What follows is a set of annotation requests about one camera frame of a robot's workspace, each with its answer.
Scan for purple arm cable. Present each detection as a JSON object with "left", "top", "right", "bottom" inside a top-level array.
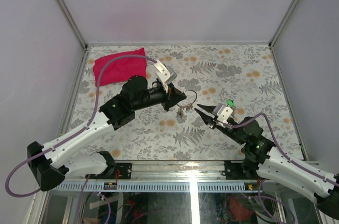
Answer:
[
  {"left": 225, "top": 112, "right": 339, "bottom": 185},
  {"left": 5, "top": 55, "right": 159, "bottom": 198}
]

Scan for slotted cable duct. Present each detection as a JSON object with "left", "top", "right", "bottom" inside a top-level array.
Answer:
[{"left": 55, "top": 181, "right": 256, "bottom": 193}]

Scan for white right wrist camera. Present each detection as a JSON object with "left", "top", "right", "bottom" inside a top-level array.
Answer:
[{"left": 212, "top": 103, "right": 234, "bottom": 123}]

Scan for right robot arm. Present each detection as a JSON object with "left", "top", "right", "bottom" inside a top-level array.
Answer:
[{"left": 195, "top": 104, "right": 338, "bottom": 219}]

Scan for metal mounting rail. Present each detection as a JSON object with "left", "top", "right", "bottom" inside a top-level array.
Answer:
[{"left": 113, "top": 160, "right": 247, "bottom": 181}]

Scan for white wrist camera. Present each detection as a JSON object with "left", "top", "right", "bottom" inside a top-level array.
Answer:
[
  {"left": 212, "top": 103, "right": 234, "bottom": 123},
  {"left": 154, "top": 60, "right": 177, "bottom": 93}
]

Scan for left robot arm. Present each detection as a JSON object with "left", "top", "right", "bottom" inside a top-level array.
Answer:
[{"left": 27, "top": 76, "right": 186, "bottom": 191}]

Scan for red cloth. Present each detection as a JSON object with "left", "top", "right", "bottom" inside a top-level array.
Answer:
[{"left": 93, "top": 48, "right": 147, "bottom": 86}]

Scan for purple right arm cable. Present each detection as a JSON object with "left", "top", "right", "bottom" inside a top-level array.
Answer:
[{"left": 225, "top": 112, "right": 339, "bottom": 185}]

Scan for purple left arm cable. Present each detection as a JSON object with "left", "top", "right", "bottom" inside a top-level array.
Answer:
[{"left": 5, "top": 55, "right": 159, "bottom": 198}]

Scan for green key tag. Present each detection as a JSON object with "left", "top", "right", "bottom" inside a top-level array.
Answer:
[{"left": 226, "top": 100, "right": 235, "bottom": 107}]

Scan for large metal keyring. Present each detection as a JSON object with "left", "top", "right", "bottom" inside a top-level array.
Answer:
[{"left": 177, "top": 89, "right": 198, "bottom": 118}]

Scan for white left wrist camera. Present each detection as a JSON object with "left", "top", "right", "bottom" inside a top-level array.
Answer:
[{"left": 154, "top": 60, "right": 177, "bottom": 93}]

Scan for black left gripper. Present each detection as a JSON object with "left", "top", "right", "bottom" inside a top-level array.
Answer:
[{"left": 133, "top": 83, "right": 188, "bottom": 112}]

